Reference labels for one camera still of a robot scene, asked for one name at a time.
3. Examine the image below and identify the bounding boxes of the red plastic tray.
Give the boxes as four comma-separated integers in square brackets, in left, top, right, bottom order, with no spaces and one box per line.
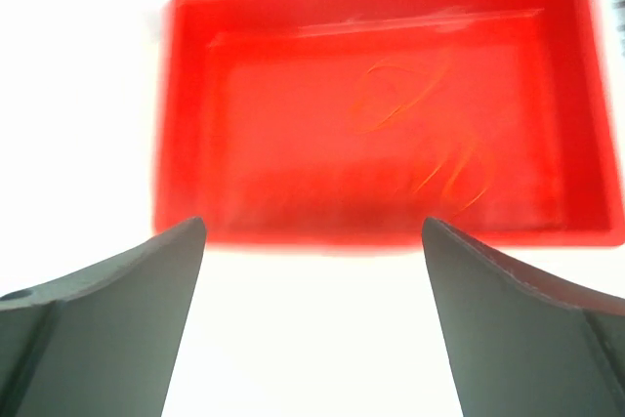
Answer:
[152,0,624,248]

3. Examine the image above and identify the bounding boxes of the orange wire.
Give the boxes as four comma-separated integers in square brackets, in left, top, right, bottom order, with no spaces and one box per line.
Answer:
[351,48,494,218]

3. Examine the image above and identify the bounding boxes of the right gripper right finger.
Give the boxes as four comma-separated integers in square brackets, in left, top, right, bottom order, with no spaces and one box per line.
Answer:
[422,218,624,416]

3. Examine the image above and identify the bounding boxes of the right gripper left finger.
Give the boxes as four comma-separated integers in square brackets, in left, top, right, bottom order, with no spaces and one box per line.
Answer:
[1,218,206,416]

